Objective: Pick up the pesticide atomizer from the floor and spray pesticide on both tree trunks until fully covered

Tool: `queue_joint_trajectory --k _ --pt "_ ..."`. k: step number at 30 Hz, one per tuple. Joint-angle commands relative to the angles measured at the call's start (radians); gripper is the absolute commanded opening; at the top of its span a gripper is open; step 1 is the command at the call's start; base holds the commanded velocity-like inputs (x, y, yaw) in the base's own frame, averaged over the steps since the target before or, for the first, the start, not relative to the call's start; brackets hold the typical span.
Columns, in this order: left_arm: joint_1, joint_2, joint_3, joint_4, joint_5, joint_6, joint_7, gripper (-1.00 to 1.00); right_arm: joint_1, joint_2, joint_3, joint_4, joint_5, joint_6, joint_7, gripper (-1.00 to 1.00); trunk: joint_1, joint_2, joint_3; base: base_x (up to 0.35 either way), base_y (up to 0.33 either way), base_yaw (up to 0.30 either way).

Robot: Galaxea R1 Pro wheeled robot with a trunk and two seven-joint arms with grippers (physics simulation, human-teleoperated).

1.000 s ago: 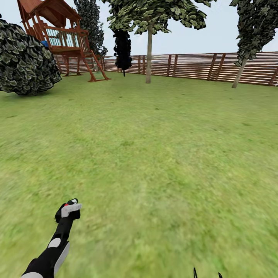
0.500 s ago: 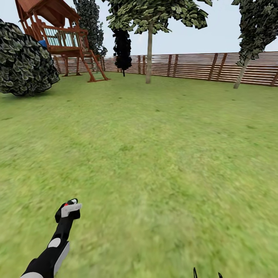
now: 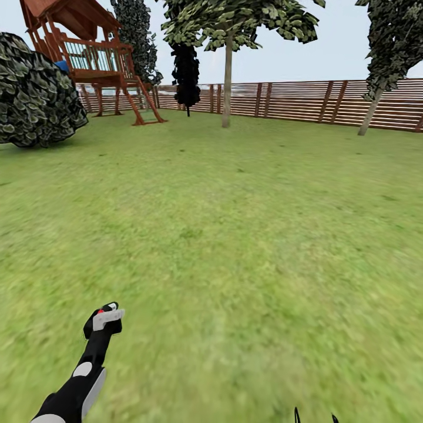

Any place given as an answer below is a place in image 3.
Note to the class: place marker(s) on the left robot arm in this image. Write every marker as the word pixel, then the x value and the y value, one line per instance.
pixel 74 399

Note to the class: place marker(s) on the pesticide atomizer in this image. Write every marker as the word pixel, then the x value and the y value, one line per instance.
pixel 113 305

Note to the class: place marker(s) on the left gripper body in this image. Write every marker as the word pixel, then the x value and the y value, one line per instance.
pixel 104 335

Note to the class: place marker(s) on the tree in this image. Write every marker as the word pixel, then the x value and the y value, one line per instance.
pixel 186 75
pixel 134 18
pixel 233 23
pixel 396 44

